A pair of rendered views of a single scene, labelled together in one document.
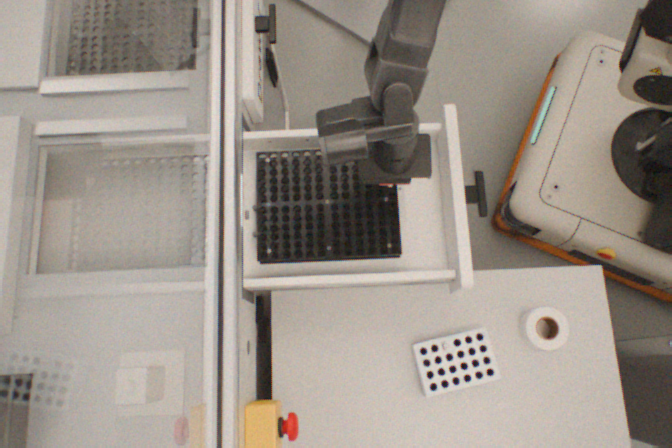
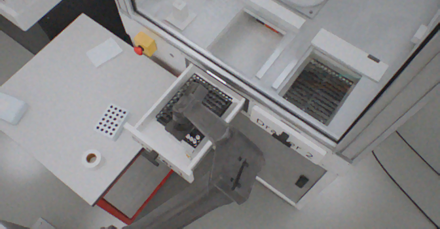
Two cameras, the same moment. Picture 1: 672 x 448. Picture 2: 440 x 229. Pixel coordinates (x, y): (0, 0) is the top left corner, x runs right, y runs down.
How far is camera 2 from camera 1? 84 cm
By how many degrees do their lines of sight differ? 35
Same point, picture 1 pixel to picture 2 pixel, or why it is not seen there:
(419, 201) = (171, 147)
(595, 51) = not seen: outside the picture
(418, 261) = (151, 129)
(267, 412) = (146, 44)
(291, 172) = (215, 104)
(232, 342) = (169, 38)
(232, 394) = (156, 29)
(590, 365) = (67, 167)
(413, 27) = (194, 108)
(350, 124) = (192, 93)
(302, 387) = (150, 73)
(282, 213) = not seen: hidden behind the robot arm
